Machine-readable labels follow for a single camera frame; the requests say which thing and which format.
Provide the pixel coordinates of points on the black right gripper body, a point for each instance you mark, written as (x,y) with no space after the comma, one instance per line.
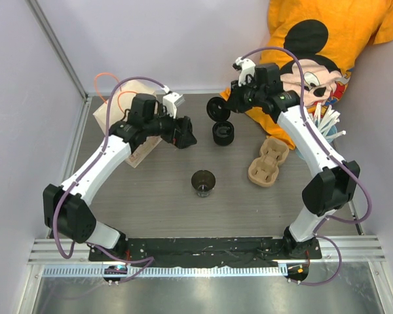
(246,97)

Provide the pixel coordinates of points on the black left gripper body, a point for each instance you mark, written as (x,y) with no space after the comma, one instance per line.
(177,137)

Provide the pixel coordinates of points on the translucent single black cup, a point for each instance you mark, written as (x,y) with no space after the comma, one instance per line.
(203,183)

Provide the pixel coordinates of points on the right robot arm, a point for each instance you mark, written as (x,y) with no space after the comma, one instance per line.
(333,179)

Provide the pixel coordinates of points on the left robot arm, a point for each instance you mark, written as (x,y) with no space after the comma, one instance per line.
(67,206)

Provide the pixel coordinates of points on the black coffee cup far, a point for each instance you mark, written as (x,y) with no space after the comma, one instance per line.
(223,133)

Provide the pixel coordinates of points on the white wrapped straws bundle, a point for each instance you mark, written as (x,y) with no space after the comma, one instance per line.
(326,117)

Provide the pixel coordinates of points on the orange Mickey Mouse pillow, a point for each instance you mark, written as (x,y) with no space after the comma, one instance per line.
(315,44)

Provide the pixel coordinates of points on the blue straw holder cup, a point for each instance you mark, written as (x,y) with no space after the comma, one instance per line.
(329,137)

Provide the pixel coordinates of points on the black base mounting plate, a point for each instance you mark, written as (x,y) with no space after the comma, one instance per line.
(210,252)

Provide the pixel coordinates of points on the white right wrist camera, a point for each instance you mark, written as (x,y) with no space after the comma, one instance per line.
(246,68)

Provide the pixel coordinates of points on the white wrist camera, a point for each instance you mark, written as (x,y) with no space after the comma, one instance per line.
(246,68)
(172,101)

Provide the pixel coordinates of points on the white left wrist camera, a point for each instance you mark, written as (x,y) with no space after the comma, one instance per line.
(172,101)

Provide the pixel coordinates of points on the white slotted cable duct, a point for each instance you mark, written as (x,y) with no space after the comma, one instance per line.
(115,270)

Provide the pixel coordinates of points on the aluminium corner frame post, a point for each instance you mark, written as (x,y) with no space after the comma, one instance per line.
(55,44)

